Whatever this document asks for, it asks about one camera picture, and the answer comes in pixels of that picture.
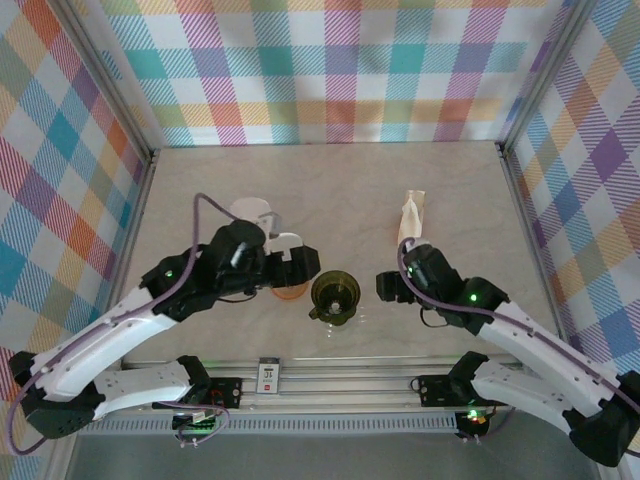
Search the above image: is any orange plastic coffee dripper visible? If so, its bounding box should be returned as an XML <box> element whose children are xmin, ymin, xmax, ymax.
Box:
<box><xmin>271</xmin><ymin>283</ymin><xmax>308</xmax><ymax>301</ymax></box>

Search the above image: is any green coffee dripper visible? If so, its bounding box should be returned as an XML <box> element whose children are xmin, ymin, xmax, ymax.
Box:
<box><xmin>308</xmin><ymin>269</ymin><xmax>362</xmax><ymax>329</ymax></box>

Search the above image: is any plain clear glass server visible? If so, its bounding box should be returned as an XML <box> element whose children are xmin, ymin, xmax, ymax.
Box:
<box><xmin>319</xmin><ymin>312</ymin><xmax>364</xmax><ymax>340</ymax></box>

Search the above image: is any grey plastic coffee dripper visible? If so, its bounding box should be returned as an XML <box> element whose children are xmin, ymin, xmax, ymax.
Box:
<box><xmin>229</xmin><ymin>197</ymin><xmax>274</xmax><ymax>224</ymax></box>

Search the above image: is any white label card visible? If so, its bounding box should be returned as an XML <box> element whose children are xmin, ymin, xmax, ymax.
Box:
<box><xmin>257</xmin><ymin>355</ymin><xmax>282</xmax><ymax>396</ymax></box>

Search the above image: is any right controller board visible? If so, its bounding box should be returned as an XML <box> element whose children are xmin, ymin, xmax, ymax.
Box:
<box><xmin>455</xmin><ymin>408</ymin><xmax>490</xmax><ymax>441</ymax></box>

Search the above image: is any controller board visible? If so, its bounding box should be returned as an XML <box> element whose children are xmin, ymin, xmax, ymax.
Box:
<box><xmin>172</xmin><ymin>412</ymin><xmax>221</xmax><ymax>441</ymax></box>
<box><xmin>455</xmin><ymin>408</ymin><xmax>490</xmax><ymax>441</ymax></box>

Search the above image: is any left controller board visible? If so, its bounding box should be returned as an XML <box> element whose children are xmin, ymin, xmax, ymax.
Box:
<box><xmin>172</xmin><ymin>412</ymin><xmax>221</xmax><ymax>441</ymax></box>

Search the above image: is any aluminium mounting rail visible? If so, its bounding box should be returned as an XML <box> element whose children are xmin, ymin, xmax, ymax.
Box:
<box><xmin>59</xmin><ymin>352</ymin><xmax>609</xmax><ymax>416</ymax></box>

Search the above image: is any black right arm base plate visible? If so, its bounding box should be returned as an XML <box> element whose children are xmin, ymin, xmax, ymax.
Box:
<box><xmin>417</xmin><ymin>369</ymin><xmax>511</xmax><ymax>409</ymax></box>

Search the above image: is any aluminium table side rail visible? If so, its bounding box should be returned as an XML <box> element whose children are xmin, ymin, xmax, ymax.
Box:
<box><xmin>497</xmin><ymin>142</ymin><xmax>576</xmax><ymax>366</ymax></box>
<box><xmin>92</xmin><ymin>147</ymin><xmax>161</xmax><ymax>359</ymax></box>

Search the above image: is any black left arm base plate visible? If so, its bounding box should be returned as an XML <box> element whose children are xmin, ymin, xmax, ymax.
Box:
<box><xmin>202</xmin><ymin>375</ymin><xmax>245</xmax><ymax>410</ymax></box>

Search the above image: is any grey slotted cable duct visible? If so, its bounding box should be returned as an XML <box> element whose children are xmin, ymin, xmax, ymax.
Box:
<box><xmin>79</xmin><ymin>417</ymin><xmax>459</xmax><ymax>436</ymax></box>

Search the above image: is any aluminium frame post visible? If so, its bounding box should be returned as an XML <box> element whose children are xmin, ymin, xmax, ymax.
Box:
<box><xmin>62</xmin><ymin>0</ymin><xmax>159</xmax><ymax>161</ymax></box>
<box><xmin>497</xmin><ymin>0</ymin><xmax>599</xmax><ymax>154</ymax></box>

